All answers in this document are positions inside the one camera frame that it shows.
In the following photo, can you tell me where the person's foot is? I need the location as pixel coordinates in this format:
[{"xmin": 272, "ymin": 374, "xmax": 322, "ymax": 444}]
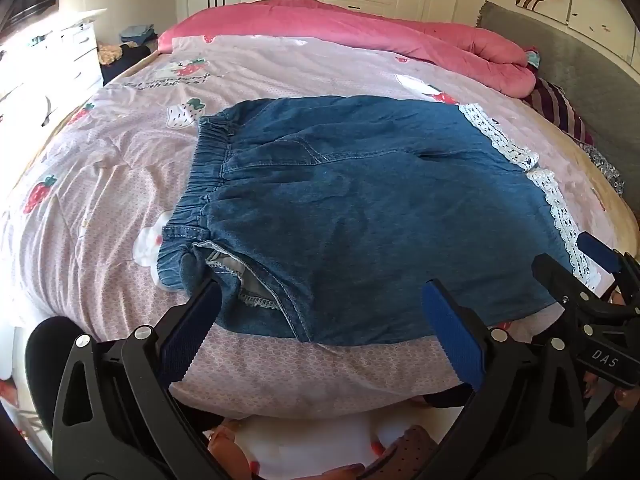
[{"xmin": 207, "ymin": 420, "xmax": 266, "ymax": 480}]

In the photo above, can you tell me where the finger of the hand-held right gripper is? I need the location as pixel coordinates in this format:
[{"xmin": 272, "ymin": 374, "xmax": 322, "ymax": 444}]
[
  {"xmin": 577, "ymin": 231, "xmax": 640, "ymax": 281},
  {"xmin": 531, "ymin": 253, "xmax": 588, "ymax": 321}
]

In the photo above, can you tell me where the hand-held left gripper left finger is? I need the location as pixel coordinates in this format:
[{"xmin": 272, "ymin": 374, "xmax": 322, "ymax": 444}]
[{"xmin": 50, "ymin": 279, "xmax": 223, "ymax": 480}]

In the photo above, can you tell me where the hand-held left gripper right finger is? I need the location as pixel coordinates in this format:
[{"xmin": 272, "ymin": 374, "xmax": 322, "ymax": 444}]
[{"xmin": 421, "ymin": 279, "xmax": 590, "ymax": 480}]

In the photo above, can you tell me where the person's right hand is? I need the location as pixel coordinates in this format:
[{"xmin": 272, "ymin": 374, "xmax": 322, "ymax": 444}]
[{"xmin": 584, "ymin": 371, "xmax": 640, "ymax": 413}]

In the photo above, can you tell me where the pink comforter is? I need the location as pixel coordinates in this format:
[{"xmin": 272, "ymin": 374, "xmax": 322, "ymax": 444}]
[{"xmin": 157, "ymin": 0, "xmax": 538, "ymax": 100}]

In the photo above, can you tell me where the dark floral cloth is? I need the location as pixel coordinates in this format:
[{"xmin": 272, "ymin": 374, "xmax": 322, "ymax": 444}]
[{"xmin": 582, "ymin": 142, "xmax": 626, "ymax": 196}]

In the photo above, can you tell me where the grey padded headboard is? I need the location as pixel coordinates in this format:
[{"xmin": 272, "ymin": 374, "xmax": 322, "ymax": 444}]
[{"xmin": 475, "ymin": 1, "xmax": 640, "ymax": 256}]

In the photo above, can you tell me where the pile of folded clothes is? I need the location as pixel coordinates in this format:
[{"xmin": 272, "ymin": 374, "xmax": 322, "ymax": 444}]
[{"xmin": 97, "ymin": 25, "xmax": 161, "ymax": 86}]

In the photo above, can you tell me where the pink strawberry printed bedsheet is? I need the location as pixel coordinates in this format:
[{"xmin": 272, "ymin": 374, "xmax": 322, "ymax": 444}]
[{"xmin": 0, "ymin": 35, "xmax": 636, "ymax": 420}]

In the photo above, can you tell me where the blue denim pants lace trim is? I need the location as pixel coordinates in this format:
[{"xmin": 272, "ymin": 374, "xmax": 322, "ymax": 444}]
[{"xmin": 156, "ymin": 94, "xmax": 601, "ymax": 347}]

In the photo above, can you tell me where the white drawer chest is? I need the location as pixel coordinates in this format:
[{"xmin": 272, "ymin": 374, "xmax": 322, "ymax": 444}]
[{"xmin": 0, "ymin": 8, "xmax": 108, "ymax": 146}]

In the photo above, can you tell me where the brown slipper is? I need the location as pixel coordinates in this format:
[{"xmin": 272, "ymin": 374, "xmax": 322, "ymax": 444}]
[{"xmin": 367, "ymin": 425, "xmax": 453, "ymax": 480}]

